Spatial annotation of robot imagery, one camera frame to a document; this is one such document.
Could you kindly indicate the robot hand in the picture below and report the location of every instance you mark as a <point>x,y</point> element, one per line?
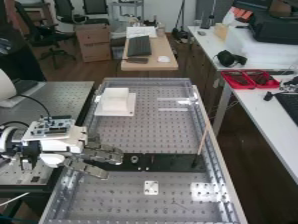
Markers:
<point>58,140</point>

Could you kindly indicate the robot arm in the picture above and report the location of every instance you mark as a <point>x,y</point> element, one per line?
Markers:
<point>8,140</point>

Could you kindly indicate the small silver nut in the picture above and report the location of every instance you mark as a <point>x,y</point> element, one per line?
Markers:
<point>140,168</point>

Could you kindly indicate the small white box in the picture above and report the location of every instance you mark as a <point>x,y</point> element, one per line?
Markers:
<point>116,100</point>

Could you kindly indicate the small square metal plate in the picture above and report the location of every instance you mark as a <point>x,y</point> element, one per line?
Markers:
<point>151,187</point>

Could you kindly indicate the black plate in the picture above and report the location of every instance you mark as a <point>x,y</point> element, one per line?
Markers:
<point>173,163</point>

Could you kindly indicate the cardboard box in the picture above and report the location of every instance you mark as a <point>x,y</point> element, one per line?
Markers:
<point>94,43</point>

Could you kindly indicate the black office chair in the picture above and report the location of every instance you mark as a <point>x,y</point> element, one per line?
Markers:
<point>44,33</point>
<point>84,10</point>

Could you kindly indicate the thin stick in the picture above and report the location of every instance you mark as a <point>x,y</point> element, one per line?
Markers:
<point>203,138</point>

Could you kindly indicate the black keyboard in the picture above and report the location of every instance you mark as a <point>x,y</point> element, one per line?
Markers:
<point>289,106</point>
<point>139,45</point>

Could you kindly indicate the white mouse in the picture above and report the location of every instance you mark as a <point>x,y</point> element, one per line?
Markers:
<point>164,59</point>

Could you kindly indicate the clear box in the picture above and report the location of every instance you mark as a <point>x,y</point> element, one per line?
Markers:
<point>213,156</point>

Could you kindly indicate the wooden desk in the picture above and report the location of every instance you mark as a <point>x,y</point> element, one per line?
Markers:
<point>160,46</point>

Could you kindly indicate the red tray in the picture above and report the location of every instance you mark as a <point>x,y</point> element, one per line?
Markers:
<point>264,78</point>
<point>237,80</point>

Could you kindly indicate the black headphones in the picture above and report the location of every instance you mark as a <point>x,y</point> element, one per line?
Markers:
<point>231,57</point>

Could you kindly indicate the white desk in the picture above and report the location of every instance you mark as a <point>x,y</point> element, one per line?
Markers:
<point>266,123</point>
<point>261,53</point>

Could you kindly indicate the black case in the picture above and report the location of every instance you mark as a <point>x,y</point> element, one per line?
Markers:
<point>274,28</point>

